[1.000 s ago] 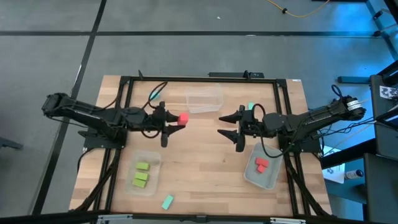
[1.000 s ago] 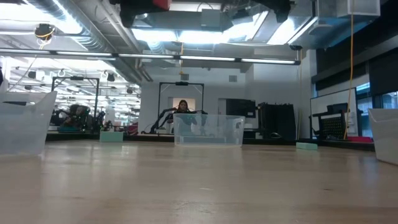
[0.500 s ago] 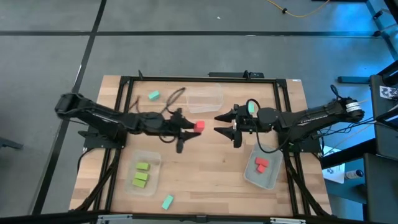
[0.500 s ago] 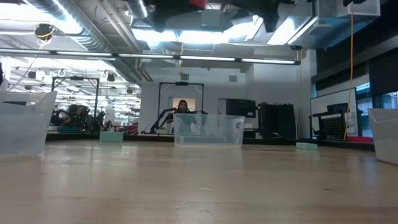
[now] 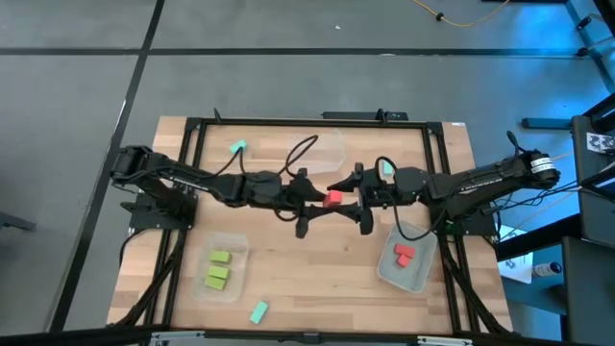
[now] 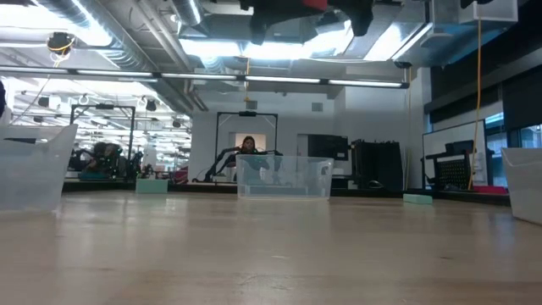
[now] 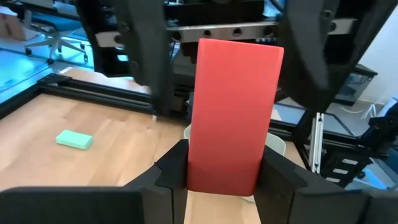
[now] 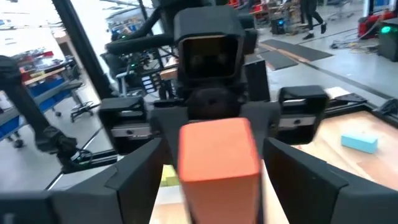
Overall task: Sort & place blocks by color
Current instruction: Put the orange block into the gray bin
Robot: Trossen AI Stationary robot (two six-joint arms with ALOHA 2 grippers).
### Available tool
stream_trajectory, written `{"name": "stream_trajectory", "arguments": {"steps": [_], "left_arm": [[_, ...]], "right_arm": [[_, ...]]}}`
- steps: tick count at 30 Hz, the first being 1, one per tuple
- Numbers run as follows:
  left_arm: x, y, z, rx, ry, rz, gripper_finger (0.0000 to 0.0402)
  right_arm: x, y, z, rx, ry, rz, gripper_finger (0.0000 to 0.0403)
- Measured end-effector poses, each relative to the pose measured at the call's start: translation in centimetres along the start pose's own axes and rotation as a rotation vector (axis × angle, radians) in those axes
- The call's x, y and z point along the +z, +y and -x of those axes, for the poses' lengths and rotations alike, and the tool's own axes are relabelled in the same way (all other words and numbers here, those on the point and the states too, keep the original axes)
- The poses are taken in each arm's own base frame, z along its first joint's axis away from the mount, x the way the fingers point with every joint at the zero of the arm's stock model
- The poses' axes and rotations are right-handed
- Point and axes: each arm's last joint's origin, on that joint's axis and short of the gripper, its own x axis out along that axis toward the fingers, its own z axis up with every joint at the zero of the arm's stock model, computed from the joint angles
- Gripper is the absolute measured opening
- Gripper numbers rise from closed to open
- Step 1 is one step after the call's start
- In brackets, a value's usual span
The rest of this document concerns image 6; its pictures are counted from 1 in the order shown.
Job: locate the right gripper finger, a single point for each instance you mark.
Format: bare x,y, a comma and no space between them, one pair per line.
360,14
271,10

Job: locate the thin teal block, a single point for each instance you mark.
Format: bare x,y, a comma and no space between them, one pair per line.
418,199

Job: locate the teal rectangular block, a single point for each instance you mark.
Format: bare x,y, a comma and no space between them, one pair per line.
151,186

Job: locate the black background robot arm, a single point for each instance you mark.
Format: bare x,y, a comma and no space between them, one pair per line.
106,159
219,164

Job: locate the long ceiling light bar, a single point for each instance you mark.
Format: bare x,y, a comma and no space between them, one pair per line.
203,76

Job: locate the person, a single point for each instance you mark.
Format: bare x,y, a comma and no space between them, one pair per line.
248,145

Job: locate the black monitor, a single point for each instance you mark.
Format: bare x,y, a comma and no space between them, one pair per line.
328,147

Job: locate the whiteboard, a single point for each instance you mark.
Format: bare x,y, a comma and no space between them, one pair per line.
449,135

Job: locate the black cabinet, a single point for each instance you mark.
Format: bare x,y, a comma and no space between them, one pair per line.
377,165

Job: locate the clear plastic bin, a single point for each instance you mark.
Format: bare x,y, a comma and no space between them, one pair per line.
283,178
525,186
38,169

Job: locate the black pegboard cart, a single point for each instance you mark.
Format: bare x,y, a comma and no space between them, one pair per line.
453,173

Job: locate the red bag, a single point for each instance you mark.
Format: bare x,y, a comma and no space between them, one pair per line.
491,190

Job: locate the silver round ventilation duct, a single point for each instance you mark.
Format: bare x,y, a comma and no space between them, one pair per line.
188,10

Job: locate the grey wall vent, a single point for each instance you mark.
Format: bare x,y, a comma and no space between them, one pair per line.
317,107
251,104

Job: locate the black gantry frame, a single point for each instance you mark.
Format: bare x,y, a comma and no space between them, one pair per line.
247,113
103,106

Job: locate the black aluminium table frame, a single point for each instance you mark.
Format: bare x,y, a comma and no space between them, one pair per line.
466,198

